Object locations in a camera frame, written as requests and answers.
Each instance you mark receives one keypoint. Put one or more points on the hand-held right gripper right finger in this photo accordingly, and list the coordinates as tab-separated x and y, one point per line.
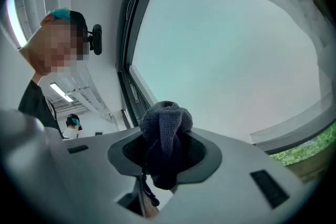
223	204

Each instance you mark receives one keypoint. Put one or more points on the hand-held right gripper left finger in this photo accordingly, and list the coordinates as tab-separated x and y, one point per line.
78	178

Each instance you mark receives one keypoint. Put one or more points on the dark blue cloth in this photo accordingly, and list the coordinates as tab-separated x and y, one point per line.
165	144

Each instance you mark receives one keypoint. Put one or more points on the white ceiling pipes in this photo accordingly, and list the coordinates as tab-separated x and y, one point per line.
89	98

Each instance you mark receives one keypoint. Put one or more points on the black printed t-shirt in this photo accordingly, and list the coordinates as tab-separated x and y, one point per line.
34	105

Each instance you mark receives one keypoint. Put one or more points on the long ceiling light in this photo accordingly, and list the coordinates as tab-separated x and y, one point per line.
61	92
14	21

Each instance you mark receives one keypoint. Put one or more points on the green outdoor bushes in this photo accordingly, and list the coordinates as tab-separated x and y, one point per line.
309	149

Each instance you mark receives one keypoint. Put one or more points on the person's head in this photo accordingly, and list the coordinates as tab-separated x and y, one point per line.
52	44

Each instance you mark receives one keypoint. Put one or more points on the black head camera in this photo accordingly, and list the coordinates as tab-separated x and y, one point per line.
97	39

